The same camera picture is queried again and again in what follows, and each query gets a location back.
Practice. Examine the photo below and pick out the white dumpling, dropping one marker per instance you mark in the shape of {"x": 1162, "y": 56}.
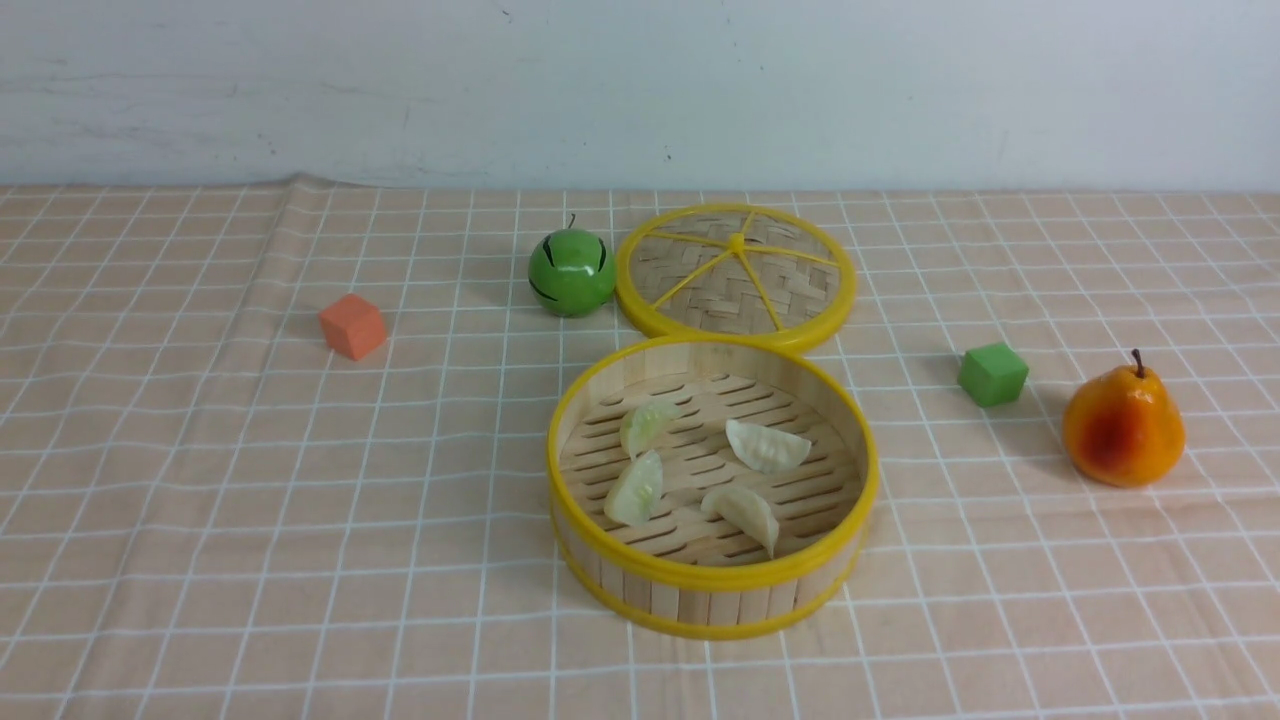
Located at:
{"x": 766, "y": 450}
{"x": 746, "y": 510}

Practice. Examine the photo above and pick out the bamboo steamer tray yellow rim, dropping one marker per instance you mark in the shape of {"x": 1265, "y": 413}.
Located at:
{"x": 694, "y": 574}

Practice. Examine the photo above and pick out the bamboo steamer lid yellow rim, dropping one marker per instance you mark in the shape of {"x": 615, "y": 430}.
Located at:
{"x": 735, "y": 270}

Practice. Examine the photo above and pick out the green toy apple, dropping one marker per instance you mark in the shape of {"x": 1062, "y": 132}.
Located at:
{"x": 572, "y": 271}

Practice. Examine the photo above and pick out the orange foam cube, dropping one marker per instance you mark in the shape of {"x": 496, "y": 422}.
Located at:
{"x": 353, "y": 327}

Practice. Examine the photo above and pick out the green foam cube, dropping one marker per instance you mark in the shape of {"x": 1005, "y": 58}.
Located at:
{"x": 993, "y": 374}

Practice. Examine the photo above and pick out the pink checkered tablecloth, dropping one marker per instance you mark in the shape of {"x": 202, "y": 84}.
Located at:
{"x": 208, "y": 514}

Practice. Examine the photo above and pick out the orange yellow toy pear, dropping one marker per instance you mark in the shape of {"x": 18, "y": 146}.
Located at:
{"x": 1123, "y": 428}

